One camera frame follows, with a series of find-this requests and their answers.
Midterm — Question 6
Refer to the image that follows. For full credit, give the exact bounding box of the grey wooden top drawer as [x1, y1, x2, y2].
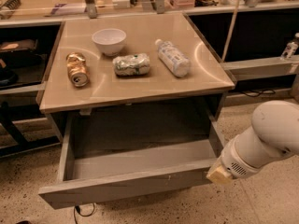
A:
[39, 106, 223, 209]

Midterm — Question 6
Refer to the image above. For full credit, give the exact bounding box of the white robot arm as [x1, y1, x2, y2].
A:
[206, 100, 299, 184]

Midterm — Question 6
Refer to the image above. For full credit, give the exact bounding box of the wooden stick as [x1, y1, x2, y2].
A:
[221, 0, 240, 63]

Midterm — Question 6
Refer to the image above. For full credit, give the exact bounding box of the grey cabinet with beige top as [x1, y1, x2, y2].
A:
[40, 13, 235, 139]

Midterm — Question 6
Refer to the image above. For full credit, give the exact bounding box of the crushed gold soda can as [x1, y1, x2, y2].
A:
[66, 52, 90, 87]

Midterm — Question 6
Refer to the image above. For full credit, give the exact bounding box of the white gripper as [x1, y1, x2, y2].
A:
[206, 137, 259, 184]

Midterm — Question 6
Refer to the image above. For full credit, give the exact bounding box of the black coil spring tool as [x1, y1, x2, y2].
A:
[0, 0, 21, 20]

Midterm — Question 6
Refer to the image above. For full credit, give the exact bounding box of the crumpled green white chip bag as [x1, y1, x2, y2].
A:
[112, 53, 150, 77]

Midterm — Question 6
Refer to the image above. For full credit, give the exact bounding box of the small bottle on shelf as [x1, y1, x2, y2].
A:
[280, 33, 299, 59]

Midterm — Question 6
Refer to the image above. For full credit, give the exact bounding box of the long wooden back counter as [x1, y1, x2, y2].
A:
[1, 0, 299, 27]

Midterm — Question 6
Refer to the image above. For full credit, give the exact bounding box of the black cable under shelf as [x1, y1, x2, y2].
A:
[241, 89, 278, 98]

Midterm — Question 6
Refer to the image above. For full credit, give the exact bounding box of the clear plastic water bottle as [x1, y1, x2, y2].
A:
[155, 39, 191, 77]

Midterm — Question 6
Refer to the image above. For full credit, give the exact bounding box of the white ceramic bowl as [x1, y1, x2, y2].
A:
[92, 28, 126, 56]

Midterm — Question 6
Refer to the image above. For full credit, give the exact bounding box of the purple white paper packet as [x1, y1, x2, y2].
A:
[50, 3, 87, 16]

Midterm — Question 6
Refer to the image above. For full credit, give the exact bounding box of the black cable on floor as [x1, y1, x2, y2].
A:
[72, 203, 97, 224]

